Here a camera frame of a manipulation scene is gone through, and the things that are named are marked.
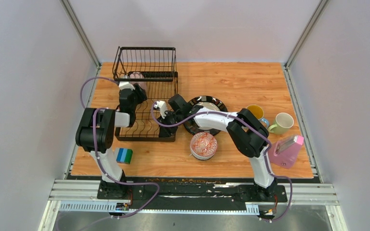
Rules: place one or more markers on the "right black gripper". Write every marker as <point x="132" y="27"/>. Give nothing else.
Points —
<point x="167" y="131"/>

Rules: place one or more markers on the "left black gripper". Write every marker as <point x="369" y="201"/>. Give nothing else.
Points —
<point x="140" y="93"/>

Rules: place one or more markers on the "pink ceramic mug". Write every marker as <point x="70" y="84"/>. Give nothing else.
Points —
<point x="137" y="75"/>

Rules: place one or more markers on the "blue butterfly mug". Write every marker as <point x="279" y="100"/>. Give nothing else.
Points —
<point x="258" y="112"/>

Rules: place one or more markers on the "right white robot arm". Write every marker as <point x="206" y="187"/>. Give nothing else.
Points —
<point x="248" y="134"/>

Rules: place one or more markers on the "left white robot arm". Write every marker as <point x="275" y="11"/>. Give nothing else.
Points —
<point x="95" y="134"/>

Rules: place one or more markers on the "red patterned white bowl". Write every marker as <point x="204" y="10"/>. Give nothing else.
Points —
<point x="203" y="146"/>

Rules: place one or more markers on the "blue green striped sponge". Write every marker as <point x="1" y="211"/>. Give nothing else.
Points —
<point x="124" y="155"/>

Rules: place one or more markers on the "black rimmed white plate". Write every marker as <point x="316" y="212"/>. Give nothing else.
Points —
<point x="210" y="103"/>

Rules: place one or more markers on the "light green mug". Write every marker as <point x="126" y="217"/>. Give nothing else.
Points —
<point x="282" y="123"/>

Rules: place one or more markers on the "pink box with mirror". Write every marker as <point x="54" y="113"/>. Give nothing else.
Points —
<point x="284" y="152"/>

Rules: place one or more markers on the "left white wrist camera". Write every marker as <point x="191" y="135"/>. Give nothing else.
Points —
<point x="123" y="85"/>

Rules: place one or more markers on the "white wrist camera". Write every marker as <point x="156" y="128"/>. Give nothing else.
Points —
<point x="161" y="106"/>
<point x="123" y="85"/>

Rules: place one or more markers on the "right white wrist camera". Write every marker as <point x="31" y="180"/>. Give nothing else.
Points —
<point x="161" y="106"/>

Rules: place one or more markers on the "black wire dish rack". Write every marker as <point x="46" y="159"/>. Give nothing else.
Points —
<point x="158" y="65"/>

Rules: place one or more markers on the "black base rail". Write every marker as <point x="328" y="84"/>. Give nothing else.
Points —
<point x="184" y="196"/>

